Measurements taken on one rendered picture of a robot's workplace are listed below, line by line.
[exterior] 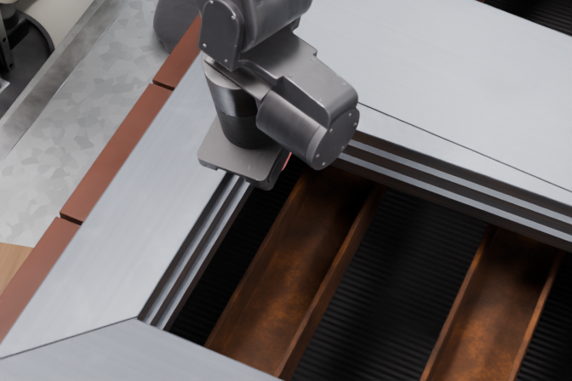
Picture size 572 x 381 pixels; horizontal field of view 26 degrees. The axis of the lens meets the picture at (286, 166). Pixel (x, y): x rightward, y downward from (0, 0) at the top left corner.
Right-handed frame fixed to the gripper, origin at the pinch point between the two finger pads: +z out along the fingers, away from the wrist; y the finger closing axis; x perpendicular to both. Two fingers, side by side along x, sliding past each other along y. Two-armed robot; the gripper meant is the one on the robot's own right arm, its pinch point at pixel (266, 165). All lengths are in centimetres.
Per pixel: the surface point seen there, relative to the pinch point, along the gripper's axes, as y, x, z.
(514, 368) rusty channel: -5.6, -26.6, 13.1
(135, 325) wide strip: -19.2, 2.8, -4.4
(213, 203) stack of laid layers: -5.2, 3.0, 0.2
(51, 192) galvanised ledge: -4.5, 25.9, 17.6
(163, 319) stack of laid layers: -16.9, 2.1, -0.6
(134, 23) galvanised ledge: 20.8, 30.0, 23.5
